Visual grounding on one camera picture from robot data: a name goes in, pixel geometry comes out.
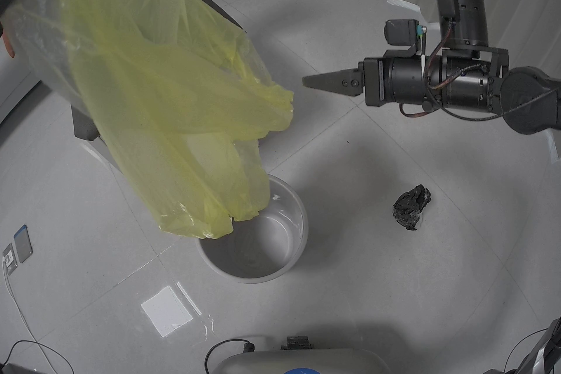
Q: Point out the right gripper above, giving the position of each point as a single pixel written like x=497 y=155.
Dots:
x=407 y=78

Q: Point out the yellow plastic bag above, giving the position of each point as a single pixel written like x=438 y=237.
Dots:
x=153 y=100

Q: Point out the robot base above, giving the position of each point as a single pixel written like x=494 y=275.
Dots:
x=307 y=359

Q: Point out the crumpled black plastic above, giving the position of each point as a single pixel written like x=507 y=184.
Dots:
x=412 y=208

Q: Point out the white trash bin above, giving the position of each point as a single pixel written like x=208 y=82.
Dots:
x=271 y=240

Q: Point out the orange cushion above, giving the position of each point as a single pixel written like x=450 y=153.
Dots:
x=8 y=41

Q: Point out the white chair grey seat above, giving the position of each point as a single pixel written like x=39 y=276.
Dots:
x=210 y=6

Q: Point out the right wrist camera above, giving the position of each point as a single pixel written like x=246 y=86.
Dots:
x=399 y=32

